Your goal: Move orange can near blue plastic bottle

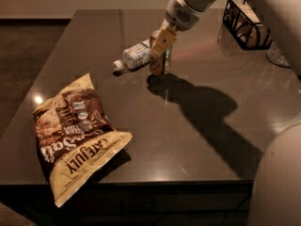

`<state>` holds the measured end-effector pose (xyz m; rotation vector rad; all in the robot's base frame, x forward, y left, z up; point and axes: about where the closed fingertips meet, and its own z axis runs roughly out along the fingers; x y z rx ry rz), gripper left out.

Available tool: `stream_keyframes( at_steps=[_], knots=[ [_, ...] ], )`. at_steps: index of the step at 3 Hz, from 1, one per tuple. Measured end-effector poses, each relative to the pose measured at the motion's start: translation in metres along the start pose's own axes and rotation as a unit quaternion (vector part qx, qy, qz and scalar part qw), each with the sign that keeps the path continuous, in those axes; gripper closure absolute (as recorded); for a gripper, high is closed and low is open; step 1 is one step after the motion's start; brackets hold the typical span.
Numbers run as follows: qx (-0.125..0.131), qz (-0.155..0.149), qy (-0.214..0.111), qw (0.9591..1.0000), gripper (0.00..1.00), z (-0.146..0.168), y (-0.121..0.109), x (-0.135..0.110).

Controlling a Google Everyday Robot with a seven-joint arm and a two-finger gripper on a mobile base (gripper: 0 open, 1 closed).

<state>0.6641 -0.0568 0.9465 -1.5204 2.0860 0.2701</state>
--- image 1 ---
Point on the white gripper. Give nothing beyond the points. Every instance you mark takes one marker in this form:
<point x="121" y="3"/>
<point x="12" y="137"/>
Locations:
<point x="179" y="15"/>

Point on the orange soda can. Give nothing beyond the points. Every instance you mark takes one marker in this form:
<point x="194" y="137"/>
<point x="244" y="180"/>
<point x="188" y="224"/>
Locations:
<point x="159" y="59"/>

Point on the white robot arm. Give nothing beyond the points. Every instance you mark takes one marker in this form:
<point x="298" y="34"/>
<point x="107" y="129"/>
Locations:
<point x="276" y="192"/>

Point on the clear blue-label plastic bottle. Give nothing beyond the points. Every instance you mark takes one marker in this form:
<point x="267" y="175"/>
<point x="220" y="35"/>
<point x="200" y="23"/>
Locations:
<point x="134" y="57"/>

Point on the napkins in basket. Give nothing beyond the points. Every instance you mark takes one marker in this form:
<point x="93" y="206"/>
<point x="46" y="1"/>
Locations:
<point x="249" y="29"/>

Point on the brown chips bag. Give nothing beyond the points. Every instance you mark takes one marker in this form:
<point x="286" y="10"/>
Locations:
<point x="75" y="138"/>

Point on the dark cabinet drawers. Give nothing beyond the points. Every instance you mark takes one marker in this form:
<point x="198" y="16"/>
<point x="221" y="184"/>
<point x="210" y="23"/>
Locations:
<point x="141" y="205"/>

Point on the black wire basket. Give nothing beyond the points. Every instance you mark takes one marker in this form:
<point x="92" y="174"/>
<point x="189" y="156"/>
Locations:
<point x="230" y="18"/>

